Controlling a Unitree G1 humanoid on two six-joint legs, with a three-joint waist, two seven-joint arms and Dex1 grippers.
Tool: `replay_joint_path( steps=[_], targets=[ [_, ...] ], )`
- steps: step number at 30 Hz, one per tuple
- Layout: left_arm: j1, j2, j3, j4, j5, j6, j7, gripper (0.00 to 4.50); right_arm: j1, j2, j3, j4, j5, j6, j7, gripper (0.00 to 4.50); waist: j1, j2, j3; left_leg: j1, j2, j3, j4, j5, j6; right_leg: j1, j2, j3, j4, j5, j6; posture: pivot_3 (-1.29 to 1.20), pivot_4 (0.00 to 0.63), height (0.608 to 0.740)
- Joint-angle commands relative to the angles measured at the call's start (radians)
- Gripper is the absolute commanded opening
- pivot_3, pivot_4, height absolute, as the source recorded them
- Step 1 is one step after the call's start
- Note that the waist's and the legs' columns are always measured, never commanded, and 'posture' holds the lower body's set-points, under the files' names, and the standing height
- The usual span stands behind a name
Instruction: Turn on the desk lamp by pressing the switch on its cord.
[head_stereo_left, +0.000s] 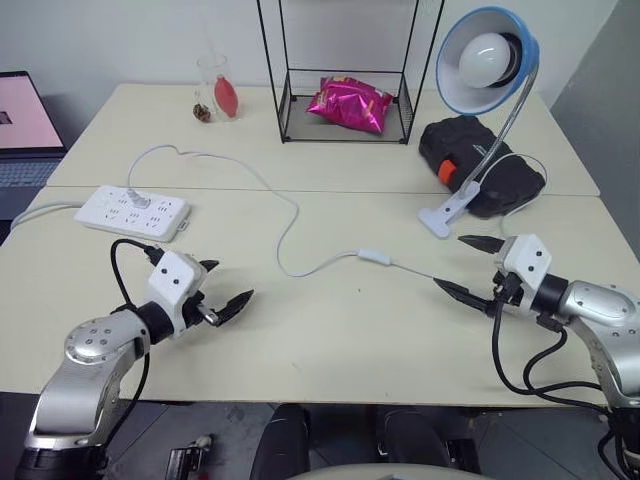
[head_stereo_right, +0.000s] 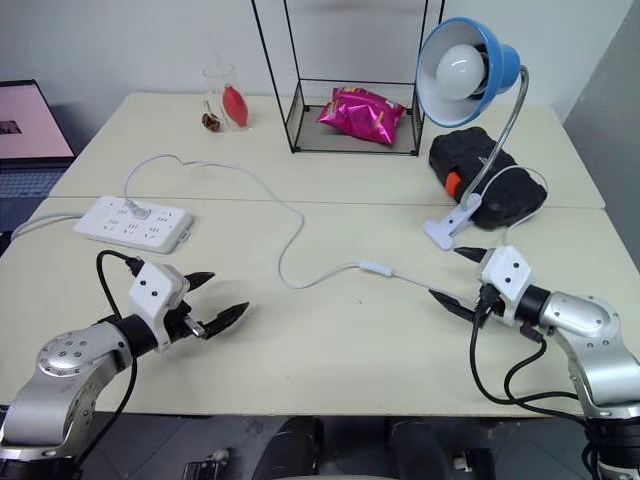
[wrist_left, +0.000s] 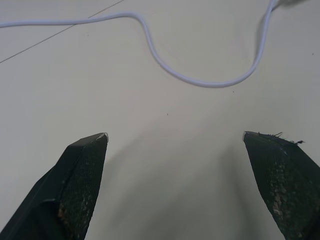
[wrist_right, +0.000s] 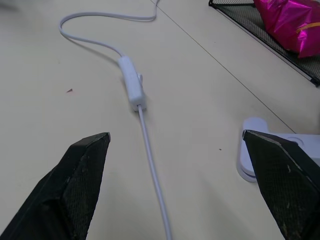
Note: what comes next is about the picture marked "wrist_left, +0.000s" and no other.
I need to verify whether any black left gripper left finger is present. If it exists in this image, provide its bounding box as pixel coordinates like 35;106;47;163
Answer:
0;132;110;240

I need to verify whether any white power cable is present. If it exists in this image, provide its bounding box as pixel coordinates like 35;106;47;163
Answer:
0;0;283;89

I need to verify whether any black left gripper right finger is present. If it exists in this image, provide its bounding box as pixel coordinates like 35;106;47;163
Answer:
242;130;320;240

